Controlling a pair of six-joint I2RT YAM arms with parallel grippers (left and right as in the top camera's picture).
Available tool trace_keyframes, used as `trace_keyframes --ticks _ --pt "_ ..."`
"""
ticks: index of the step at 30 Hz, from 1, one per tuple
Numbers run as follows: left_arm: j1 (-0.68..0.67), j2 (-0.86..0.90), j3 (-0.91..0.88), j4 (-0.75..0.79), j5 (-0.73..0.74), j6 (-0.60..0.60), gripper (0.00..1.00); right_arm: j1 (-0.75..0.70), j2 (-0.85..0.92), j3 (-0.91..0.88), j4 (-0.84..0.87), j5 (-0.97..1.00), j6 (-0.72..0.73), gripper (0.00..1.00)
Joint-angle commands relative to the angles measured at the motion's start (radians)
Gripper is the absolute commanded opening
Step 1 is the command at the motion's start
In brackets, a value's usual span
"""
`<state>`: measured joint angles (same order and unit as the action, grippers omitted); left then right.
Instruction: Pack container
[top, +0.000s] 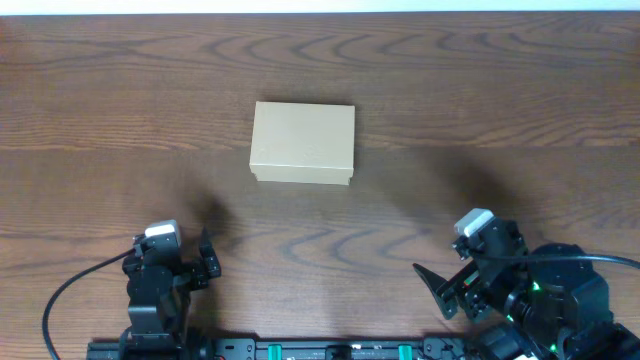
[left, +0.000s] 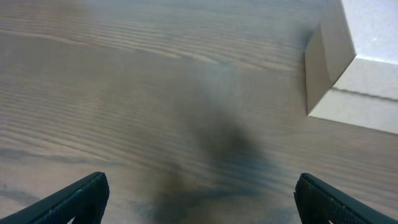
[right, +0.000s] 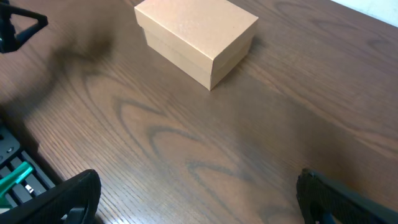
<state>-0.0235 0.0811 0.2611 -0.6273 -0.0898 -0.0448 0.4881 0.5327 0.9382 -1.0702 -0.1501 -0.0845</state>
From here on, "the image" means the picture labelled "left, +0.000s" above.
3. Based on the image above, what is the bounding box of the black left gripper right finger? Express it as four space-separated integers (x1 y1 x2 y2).
294 173 397 224

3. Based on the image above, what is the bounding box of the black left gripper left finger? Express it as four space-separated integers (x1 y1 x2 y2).
1 172 109 224

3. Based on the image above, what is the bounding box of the brown cardboard box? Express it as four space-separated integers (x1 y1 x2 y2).
305 0 397 133

